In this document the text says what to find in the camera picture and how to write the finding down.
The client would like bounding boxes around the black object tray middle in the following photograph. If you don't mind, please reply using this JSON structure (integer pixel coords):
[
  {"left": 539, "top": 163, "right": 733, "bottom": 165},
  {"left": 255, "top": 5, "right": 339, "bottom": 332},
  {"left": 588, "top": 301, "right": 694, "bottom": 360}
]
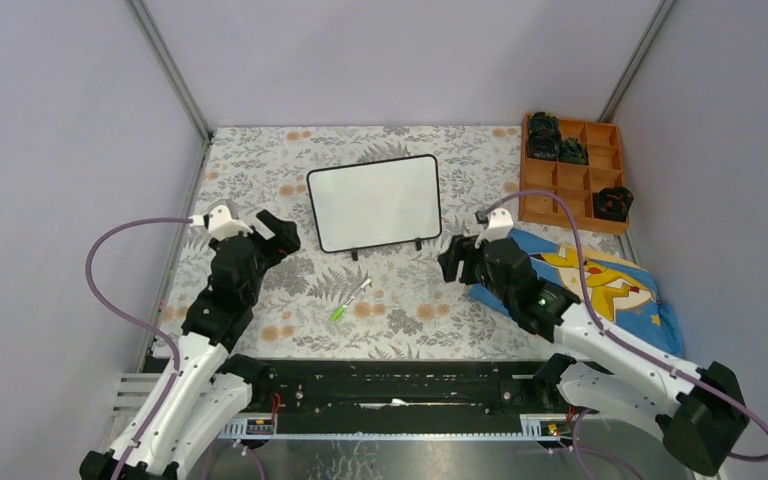
[{"left": 558, "top": 137, "right": 589, "bottom": 165}]

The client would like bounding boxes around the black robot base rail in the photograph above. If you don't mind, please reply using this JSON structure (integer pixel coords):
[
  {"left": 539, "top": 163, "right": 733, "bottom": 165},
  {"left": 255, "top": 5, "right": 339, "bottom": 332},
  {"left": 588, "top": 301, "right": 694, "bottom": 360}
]
[{"left": 198, "top": 357, "right": 597, "bottom": 439}]

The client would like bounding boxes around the aluminium frame post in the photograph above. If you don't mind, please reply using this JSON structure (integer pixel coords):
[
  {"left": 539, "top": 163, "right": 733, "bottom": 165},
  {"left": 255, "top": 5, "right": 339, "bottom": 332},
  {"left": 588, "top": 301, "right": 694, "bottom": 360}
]
[
  {"left": 125, "top": 0, "right": 214, "bottom": 142},
  {"left": 598, "top": 0, "right": 680, "bottom": 123}
]

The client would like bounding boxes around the blue yellow cartoon cloth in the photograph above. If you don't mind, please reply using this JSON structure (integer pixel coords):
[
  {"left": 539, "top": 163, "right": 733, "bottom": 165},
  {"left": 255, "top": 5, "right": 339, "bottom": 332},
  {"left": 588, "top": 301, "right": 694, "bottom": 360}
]
[{"left": 468, "top": 228, "right": 685, "bottom": 358}]

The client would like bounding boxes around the black object tray right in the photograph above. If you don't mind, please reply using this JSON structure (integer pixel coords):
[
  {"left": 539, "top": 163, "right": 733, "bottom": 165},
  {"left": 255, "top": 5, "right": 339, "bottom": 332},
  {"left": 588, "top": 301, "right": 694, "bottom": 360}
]
[{"left": 593, "top": 187, "right": 635, "bottom": 222}]

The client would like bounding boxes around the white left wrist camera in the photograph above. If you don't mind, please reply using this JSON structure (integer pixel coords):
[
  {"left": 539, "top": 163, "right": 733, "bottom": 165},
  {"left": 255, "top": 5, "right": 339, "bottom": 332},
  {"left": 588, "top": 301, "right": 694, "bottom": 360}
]
[{"left": 189, "top": 203, "right": 254, "bottom": 241}]

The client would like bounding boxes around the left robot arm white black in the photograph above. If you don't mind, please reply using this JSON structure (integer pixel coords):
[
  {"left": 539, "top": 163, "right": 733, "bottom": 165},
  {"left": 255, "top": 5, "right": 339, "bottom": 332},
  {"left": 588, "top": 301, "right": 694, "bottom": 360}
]
[{"left": 79, "top": 205, "right": 301, "bottom": 479}]

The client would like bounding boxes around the black object tray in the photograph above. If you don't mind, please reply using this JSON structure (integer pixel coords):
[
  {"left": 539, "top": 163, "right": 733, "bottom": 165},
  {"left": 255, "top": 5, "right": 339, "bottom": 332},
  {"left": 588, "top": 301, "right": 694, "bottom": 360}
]
[
  {"left": 558, "top": 137, "right": 589, "bottom": 165},
  {"left": 526, "top": 129, "right": 562, "bottom": 161},
  {"left": 527, "top": 111, "right": 559, "bottom": 134},
  {"left": 593, "top": 187, "right": 635, "bottom": 222}
]

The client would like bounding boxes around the small black-framed whiteboard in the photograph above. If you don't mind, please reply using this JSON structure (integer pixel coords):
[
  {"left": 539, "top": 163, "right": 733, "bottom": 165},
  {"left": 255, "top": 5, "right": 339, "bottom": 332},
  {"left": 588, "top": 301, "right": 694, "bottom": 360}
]
[{"left": 306, "top": 154, "right": 442, "bottom": 254}]

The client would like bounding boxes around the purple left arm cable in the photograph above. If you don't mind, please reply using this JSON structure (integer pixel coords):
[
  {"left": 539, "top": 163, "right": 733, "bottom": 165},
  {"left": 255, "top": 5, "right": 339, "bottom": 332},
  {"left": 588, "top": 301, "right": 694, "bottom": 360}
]
[{"left": 84, "top": 217, "right": 196, "bottom": 480}]

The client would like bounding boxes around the floral patterned table mat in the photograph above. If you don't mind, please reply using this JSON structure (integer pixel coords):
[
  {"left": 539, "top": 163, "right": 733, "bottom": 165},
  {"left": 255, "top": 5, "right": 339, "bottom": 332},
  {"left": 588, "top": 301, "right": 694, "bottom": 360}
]
[{"left": 193, "top": 126, "right": 555, "bottom": 360}]

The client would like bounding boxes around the white marker pen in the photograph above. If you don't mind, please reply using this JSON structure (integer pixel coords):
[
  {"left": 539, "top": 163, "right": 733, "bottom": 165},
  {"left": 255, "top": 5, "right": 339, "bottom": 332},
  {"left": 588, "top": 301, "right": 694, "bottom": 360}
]
[{"left": 338, "top": 278, "right": 372, "bottom": 315}]

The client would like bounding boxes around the orange wooden compartment tray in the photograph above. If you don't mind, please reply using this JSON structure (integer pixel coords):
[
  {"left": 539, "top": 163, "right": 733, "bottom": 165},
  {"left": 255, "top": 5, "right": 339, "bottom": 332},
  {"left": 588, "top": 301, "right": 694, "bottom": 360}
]
[{"left": 520, "top": 113, "right": 630, "bottom": 235}]

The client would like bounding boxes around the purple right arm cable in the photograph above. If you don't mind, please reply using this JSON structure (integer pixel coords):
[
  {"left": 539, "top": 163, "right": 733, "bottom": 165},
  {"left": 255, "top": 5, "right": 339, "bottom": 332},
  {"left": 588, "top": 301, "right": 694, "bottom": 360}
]
[{"left": 483, "top": 190, "right": 768, "bottom": 463}]

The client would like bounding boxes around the black object tray top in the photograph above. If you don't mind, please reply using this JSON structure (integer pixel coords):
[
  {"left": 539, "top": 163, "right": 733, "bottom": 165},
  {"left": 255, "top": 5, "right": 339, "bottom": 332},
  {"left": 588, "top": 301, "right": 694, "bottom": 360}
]
[{"left": 527, "top": 111, "right": 559, "bottom": 134}]

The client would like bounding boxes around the left aluminium frame post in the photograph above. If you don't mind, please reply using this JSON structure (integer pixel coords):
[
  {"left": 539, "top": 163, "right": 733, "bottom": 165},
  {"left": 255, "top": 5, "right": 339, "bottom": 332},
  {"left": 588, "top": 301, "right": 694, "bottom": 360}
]
[{"left": 125, "top": 0, "right": 214, "bottom": 142}]

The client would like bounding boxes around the right aluminium frame post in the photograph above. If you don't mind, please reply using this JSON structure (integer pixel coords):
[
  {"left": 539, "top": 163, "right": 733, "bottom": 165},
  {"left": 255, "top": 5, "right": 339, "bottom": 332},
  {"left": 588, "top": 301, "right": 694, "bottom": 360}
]
[{"left": 598, "top": 0, "right": 680, "bottom": 123}]

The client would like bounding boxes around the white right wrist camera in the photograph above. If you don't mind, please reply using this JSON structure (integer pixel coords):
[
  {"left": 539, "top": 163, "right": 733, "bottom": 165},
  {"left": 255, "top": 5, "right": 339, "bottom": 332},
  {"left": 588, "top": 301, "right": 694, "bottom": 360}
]
[{"left": 474, "top": 207, "right": 515, "bottom": 248}]

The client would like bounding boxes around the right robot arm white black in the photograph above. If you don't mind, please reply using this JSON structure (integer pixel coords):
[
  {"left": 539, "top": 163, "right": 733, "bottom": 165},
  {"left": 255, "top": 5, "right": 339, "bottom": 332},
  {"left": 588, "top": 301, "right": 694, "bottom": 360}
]
[{"left": 438, "top": 235, "right": 749, "bottom": 476}]

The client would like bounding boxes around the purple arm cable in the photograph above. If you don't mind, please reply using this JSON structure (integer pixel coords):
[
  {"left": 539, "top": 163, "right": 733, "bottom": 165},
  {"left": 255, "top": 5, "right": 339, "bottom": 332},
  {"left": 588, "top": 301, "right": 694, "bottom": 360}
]
[
  {"left": 483, "top": 190, "right": 768, "bottom": 463},
  {"left": 84, "top": 217, "right": 196, "bottom": 480}
]

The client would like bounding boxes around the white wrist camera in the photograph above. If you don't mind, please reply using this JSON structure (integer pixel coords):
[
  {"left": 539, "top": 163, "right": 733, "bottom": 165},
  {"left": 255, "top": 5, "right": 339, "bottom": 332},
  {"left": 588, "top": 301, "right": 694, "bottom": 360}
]
[
  {"left": 474, "top": 207, "right": 515, "bottom": 248},
  {"left": 189, "top": 203, "right": 254, "bottom": 241}
]

